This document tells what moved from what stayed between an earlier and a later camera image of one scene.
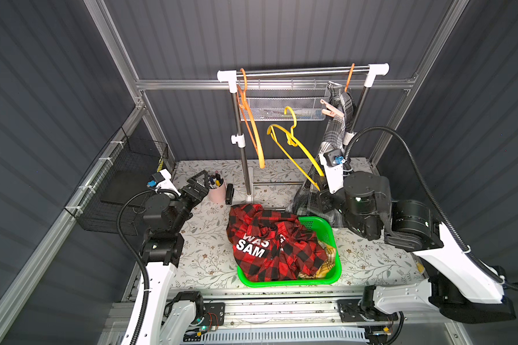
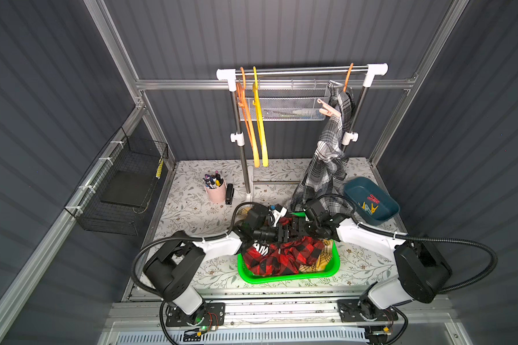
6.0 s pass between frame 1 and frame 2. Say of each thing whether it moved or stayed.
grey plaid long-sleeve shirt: stayed
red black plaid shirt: moved
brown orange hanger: stayed
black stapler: stayed
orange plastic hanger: stayed
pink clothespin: stayed
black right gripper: moved
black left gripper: moved
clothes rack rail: stayed
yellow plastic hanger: moved
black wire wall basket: stayed
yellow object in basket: stayed
